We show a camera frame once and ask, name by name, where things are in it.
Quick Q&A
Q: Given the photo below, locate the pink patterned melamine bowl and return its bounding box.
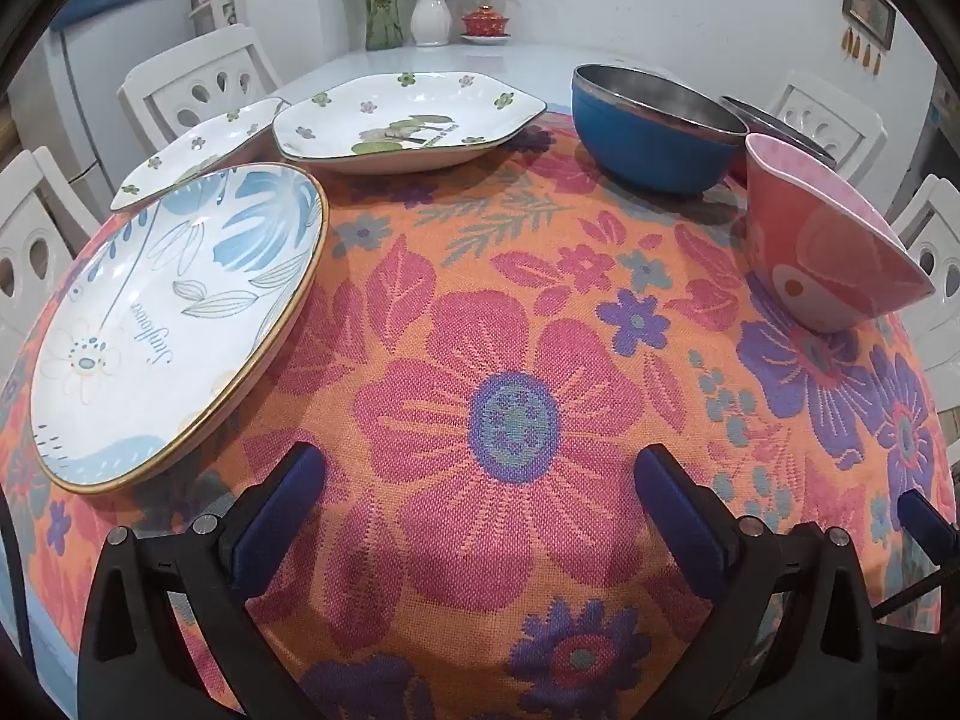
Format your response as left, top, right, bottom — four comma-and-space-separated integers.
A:
745, 133, 934, 333

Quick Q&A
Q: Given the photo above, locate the round blue leaf plate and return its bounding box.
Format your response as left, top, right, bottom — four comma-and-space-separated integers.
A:
29, 163, 329, 496

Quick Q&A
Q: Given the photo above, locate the pink steel bowl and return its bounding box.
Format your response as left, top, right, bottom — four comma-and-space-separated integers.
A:
719, 96, 836, 169

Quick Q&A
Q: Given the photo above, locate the blue steel bowl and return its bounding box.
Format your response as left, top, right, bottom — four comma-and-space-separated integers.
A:
571, 64, 748, 195

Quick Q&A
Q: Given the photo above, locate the small hexagonal forest plate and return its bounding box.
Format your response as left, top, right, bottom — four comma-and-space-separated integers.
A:
109, 96, 288, 213

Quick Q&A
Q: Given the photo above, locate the large hexagonal forest plate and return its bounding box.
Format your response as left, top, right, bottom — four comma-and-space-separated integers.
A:
274, 70, 547, 176

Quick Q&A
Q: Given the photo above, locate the white chair near right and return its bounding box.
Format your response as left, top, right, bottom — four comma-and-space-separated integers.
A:
892, 174, 958, 395

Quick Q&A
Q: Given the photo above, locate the white chair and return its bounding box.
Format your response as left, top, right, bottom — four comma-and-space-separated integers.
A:
0, 146, 99, 380
892, 174, 958, 395
771, 70, 889, 185
117, 25, 281, 154

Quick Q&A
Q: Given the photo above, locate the white chair far right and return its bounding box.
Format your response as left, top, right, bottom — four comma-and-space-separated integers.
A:
771, 70, 889, 185

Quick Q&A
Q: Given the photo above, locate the orange floral tablecloth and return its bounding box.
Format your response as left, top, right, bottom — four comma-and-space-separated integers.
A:
2, 114, 955, 718

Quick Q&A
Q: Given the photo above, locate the white chair near left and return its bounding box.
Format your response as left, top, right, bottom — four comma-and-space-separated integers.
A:
0, 146, 99, 380

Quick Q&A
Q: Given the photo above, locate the small framed picture lower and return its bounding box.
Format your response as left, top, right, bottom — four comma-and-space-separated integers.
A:
841, 0, 896, 50

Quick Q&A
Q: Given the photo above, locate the white chair far left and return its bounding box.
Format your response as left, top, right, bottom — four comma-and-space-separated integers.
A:
117, 25, 281, 154

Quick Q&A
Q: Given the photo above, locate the white refrigerator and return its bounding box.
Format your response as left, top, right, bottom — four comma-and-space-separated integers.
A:
7, 0, 195, 220

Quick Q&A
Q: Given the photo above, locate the red lidded sugar bowl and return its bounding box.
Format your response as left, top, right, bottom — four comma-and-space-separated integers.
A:
460, 5, 509, 46

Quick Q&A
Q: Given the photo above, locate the white ceramic flower vase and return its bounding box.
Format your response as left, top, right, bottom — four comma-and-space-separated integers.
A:
410, 0, 452, 47

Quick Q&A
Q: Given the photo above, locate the orange hanging wall ornament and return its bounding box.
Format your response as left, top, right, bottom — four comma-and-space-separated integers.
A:
841, 26, 884, 76

